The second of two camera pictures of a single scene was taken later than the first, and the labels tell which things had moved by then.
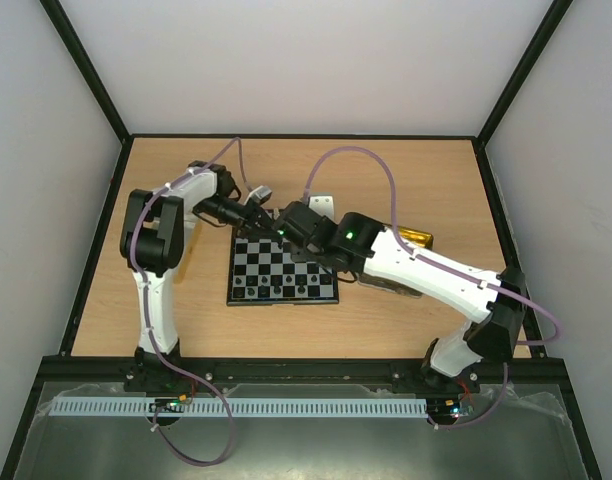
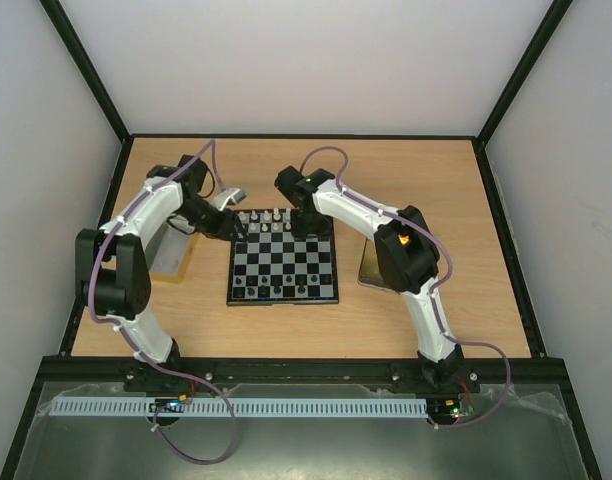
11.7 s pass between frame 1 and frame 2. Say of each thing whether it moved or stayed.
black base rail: stayed
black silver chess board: stayed
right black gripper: moved
